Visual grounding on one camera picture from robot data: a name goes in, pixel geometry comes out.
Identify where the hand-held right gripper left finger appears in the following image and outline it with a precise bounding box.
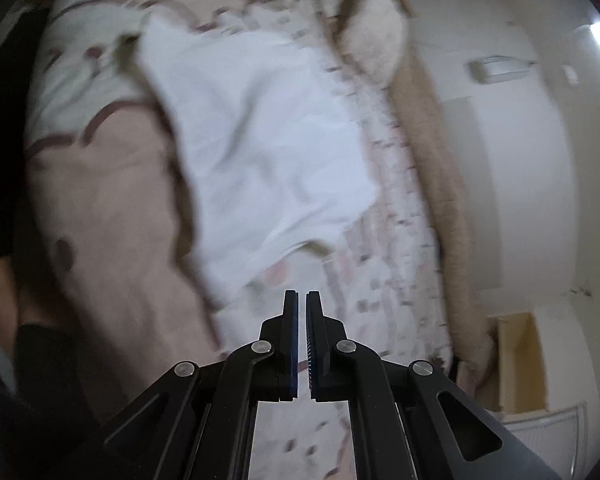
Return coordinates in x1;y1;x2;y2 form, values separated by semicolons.
47;289;301;480

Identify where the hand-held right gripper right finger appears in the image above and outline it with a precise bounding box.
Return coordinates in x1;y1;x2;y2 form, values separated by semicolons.
306;289;563;480

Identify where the white garment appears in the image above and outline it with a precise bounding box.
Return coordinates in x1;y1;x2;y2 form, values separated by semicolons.
139;12;383;306

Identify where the floral patterned bedsheet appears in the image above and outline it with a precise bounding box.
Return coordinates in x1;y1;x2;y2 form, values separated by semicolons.
215;0;456;480

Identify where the cardboard box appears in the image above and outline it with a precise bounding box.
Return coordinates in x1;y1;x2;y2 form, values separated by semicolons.
485;310;553;413

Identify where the beige fluffy blanket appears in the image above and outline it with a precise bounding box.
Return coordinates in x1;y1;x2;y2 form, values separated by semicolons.
370;35;501;401

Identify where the white door panel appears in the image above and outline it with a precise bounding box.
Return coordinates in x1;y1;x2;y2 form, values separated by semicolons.
500;402;590;480

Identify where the fluffy cream pillow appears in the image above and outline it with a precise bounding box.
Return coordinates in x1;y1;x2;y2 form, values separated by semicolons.
340;0;412;86

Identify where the white wall air conditioner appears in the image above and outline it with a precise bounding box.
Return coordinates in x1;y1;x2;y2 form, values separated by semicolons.
469;56;537;84

